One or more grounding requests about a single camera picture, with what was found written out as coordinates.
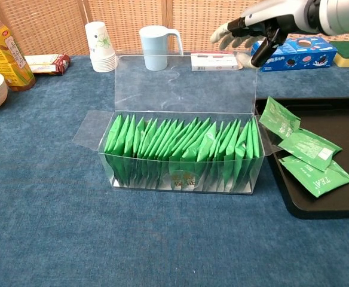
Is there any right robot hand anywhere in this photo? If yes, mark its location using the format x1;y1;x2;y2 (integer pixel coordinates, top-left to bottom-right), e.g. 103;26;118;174
210;0;322;71

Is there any blue cookie box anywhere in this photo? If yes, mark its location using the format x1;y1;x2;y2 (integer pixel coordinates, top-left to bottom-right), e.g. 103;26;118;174
251;35;338;72

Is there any white red card box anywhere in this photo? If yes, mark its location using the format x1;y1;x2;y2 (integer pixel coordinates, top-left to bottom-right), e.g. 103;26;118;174
191;52;240;72

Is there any clear plastic tea box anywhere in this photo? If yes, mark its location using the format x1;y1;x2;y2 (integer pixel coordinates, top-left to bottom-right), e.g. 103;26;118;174
72;53;278;195

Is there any green tea packet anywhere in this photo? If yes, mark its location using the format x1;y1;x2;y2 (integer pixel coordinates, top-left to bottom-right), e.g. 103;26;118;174
278;128;343;172
278;155;349;198

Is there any green tea packet bottom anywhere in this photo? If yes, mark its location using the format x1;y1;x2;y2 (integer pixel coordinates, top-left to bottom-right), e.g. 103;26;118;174
278;155;349;198

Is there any yellow drink bottle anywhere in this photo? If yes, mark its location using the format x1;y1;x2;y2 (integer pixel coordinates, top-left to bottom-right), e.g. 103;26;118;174
0;2;36;92

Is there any woven wooden folding screen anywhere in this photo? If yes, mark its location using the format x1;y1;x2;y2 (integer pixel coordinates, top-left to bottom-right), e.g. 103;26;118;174
0;0;349;57

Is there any white paper cup stack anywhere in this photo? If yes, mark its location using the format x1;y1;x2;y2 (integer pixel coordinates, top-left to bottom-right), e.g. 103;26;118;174
84;21;118;74

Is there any black tray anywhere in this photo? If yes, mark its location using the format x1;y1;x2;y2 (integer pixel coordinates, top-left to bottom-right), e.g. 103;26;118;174
254;96;349;219

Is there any red white snack pack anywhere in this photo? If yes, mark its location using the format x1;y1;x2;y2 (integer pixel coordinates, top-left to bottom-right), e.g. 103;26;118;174
24;53;72;76

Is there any blue table cloth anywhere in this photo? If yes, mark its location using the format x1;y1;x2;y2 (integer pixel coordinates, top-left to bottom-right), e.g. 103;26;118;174
0;53;349;287

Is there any light blue handled mug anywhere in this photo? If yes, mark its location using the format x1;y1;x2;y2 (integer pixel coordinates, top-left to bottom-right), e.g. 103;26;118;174
139;25;184;72

